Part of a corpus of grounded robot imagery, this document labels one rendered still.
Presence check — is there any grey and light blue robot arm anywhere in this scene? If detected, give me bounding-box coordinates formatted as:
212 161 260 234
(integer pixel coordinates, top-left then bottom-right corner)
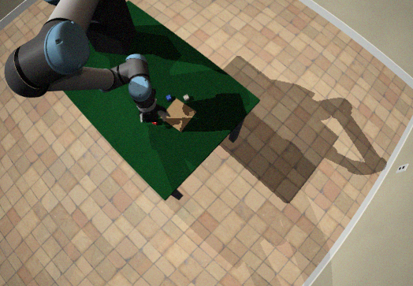
5 0 157 113

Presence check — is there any peach flat mat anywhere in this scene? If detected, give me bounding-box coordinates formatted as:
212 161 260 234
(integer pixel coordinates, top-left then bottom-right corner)
166 98 196 132

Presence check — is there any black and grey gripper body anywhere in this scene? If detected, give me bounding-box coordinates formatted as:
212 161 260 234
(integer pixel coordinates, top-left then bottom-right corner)
142 104 158 123

